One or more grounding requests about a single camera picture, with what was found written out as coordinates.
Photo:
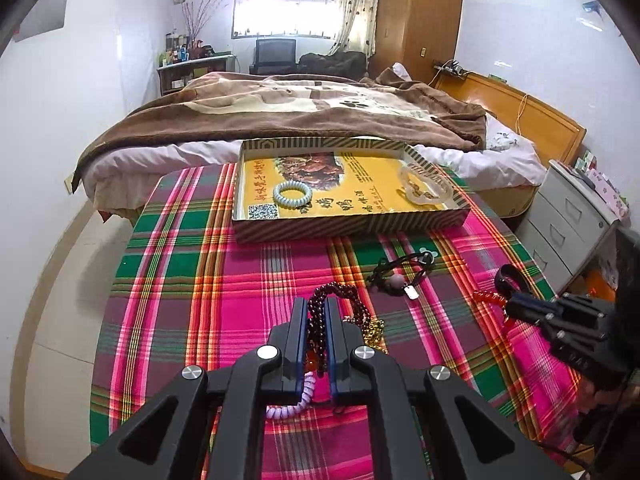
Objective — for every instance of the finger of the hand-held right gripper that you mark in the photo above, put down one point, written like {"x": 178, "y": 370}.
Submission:
{"x": 530, "y": 305}
{"x": 585, "y": 350}

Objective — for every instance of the white pillow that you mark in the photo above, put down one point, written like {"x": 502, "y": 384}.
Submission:
{"x": 401, "y": 71}

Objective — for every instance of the wooden bed headboard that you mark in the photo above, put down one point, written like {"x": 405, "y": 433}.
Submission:
{"x": 540, "y": 120}

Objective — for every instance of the striped cardboard tray box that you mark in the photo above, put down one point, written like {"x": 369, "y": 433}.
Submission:
{"x": 350, "y": 227}

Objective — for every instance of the power strip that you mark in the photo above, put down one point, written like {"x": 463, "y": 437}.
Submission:
{"x": 450, "y": 67}

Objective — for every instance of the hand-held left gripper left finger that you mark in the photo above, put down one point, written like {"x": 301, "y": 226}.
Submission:
{"x": 300, "y": 340}

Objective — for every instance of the bright window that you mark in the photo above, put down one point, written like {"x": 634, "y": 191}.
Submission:
{"x": 282, "y": 17}

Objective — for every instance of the black wristband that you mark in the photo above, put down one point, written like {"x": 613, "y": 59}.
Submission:
{"x": 500, "y": 280}

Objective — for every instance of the plaid tablecloth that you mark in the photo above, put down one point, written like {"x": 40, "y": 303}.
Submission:
{"x": 210, "y": 285}

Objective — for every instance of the row of bottles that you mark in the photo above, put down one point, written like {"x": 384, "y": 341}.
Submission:
{"x": 177, "y": 52}

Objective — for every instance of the boxes on cabinet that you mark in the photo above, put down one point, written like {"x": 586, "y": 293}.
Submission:
{"x": 602, "y": 180}

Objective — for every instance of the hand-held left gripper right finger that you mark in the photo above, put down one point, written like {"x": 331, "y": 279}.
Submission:
{"x": 332, "y": 340}

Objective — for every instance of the patterned curtain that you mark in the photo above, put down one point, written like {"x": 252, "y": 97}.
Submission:
{"x": 355, "y": 10}

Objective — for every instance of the dried branches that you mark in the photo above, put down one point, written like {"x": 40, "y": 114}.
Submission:
{"x": 192, "y": 20}

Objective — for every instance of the wooden shelf desk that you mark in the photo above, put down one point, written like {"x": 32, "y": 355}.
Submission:
{"x": 190, "y": 72}

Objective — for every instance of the grey drawer cabinet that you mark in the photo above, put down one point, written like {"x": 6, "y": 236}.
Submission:
{"x": 560, "y": 220}

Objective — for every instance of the black television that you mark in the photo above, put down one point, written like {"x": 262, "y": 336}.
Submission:
{"x": 272, "y": 55}

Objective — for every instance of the wooden wardrobe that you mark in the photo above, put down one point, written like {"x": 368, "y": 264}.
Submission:
{"x": 420, "y": 15}

